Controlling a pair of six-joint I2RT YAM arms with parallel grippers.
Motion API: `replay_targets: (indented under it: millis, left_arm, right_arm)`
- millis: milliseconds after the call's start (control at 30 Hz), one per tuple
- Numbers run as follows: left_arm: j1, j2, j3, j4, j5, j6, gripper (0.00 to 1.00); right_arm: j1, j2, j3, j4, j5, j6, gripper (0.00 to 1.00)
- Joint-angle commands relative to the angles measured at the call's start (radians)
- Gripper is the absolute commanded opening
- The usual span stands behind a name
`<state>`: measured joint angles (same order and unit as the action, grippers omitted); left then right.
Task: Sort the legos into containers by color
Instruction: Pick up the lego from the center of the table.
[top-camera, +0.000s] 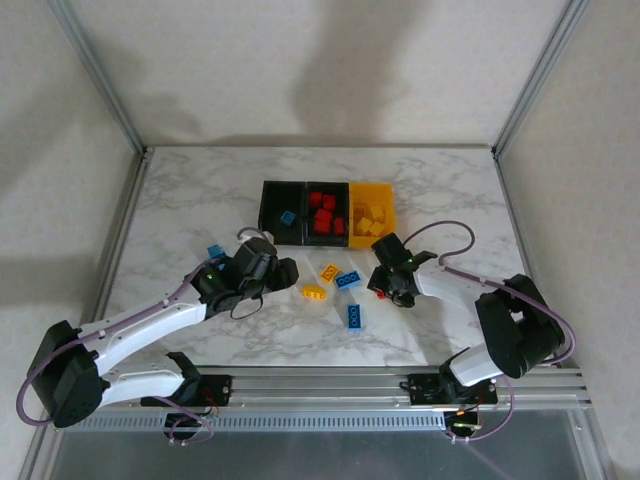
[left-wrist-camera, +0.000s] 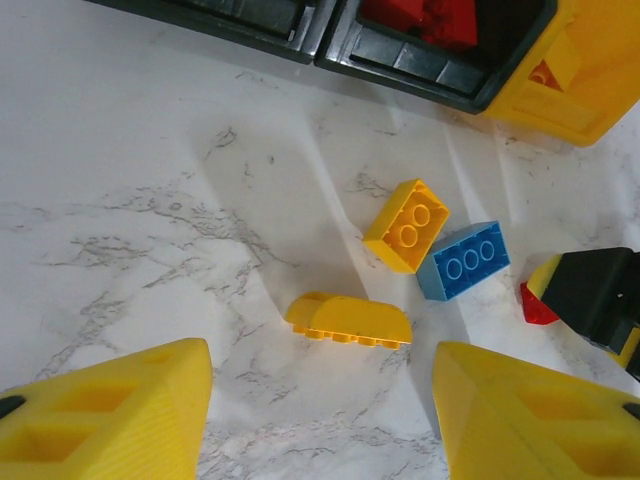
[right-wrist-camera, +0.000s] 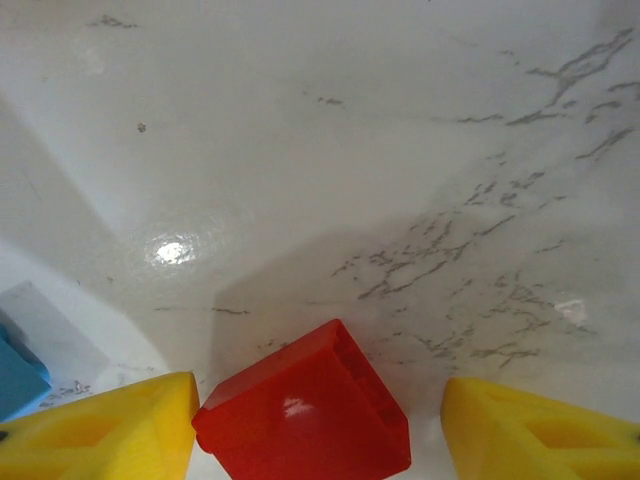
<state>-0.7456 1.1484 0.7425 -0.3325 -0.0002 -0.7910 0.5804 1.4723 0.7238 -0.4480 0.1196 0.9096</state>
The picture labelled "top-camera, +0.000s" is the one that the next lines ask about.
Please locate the yellow curved lego brick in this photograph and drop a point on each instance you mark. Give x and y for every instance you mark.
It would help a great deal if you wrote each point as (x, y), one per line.
(314, 292)

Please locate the blue rectangular lego brick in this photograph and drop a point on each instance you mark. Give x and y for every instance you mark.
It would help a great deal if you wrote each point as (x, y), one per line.
(216, 251)
(347, 280)
(354, 317)

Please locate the yellow square lego brick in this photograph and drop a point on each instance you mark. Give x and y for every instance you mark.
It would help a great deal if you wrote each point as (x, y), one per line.
(377, 212)
(364, 225)
(376, 229)

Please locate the small blue lego brick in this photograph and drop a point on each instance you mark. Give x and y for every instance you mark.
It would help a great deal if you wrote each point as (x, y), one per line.
(287, 217)

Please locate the large red lego brick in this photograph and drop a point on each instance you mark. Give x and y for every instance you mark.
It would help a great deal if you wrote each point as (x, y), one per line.
(322, 228)

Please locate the red sloped lego brick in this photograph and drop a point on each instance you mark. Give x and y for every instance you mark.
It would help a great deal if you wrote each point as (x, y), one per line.
(315, 199)

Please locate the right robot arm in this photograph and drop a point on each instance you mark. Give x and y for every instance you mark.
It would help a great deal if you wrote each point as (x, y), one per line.
(520, 330)

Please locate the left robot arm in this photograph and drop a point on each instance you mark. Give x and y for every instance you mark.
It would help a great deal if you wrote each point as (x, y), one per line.
(65, 375)

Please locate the black plastic bin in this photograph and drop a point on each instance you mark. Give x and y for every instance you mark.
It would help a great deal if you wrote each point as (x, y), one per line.
(275, 235)
(306, 240)

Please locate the yellow rectangular lego brick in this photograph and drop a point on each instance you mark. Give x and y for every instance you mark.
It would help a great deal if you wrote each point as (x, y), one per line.
(330, 273)

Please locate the yellow plastic bin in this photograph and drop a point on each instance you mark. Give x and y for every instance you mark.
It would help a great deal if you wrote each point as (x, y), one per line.
(385, 192)

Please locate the black controller box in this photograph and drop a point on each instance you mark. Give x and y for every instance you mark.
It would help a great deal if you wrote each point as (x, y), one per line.
(177, 421)
(460, 425)

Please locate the grey metal panel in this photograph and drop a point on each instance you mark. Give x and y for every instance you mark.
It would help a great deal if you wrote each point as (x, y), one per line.
(325, 457)

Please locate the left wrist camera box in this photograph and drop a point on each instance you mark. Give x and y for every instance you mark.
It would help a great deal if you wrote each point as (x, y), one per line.
(255, 262)

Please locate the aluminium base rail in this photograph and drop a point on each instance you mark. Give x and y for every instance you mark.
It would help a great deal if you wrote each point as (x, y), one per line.
(325, 387)

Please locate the aluminium side rail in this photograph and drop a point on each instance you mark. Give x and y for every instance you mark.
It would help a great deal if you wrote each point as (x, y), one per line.
(117, 250)

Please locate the aluminium frame post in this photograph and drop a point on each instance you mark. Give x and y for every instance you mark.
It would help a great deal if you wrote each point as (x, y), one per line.
(100, 75)
(538, 75)

